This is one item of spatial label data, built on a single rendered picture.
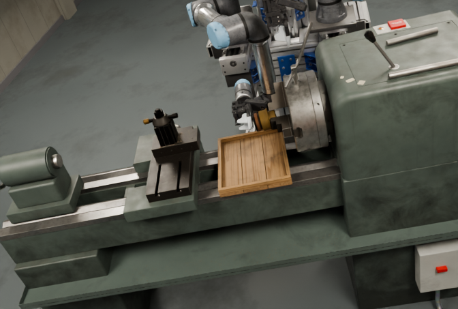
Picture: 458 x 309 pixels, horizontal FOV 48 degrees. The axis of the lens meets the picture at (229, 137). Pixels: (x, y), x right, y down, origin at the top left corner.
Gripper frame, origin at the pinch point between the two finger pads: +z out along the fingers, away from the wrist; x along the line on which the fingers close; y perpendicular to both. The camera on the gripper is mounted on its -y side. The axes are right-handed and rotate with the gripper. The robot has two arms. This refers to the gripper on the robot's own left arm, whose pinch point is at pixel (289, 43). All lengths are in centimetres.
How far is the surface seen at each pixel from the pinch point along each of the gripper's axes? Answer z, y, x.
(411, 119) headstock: 31, -37, 25
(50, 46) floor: 28, 274, -420
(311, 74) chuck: 12.3, -5.7, 5.7
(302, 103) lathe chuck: 19.7, 0.1, 16.5
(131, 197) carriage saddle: 46, 77, 13
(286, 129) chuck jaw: 28.6, 7.8, 16.7
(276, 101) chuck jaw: 21.5, 9.7, 2.7
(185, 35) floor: 43, 97, -364
